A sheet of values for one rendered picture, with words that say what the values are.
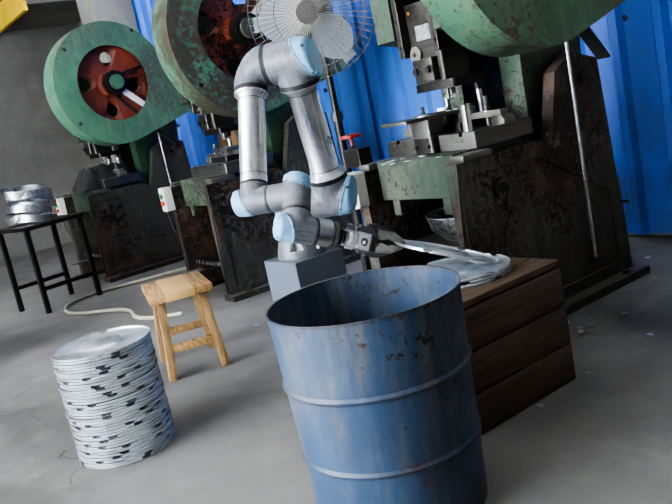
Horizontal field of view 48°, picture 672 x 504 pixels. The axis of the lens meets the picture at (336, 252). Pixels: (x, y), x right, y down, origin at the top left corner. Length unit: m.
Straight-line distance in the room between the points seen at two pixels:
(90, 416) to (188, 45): 2.00
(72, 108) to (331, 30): 2.37
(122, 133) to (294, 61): 3.39
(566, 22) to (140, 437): 1.81
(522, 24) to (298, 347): 1.33
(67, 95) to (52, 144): 3.68
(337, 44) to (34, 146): 5.86
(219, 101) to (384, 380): 2.51
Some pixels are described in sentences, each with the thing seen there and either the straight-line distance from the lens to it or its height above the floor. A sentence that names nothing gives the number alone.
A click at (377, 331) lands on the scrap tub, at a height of 0.45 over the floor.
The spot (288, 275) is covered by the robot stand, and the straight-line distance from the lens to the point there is 2.27.
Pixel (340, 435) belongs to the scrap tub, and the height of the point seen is 0.25.
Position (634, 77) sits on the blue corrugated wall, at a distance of 3.68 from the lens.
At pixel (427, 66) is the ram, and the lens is 2.70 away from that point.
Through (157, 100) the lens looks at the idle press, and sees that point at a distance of 5.53.
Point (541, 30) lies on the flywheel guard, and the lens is 2.47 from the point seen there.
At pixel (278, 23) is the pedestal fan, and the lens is 3.51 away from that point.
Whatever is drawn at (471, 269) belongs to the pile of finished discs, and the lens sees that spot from 2.07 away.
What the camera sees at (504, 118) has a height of 0.72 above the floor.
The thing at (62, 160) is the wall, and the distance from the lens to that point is 8.95.
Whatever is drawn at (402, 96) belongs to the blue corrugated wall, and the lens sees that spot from 4.63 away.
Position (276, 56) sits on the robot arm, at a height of 1.04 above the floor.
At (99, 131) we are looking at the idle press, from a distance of 5.33.
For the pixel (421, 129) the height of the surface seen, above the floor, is 0.74.
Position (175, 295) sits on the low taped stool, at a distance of 2.84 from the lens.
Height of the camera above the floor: 0.87
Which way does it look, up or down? 11 degrees down
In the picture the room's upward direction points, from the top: 12 degrees counter-clockwise
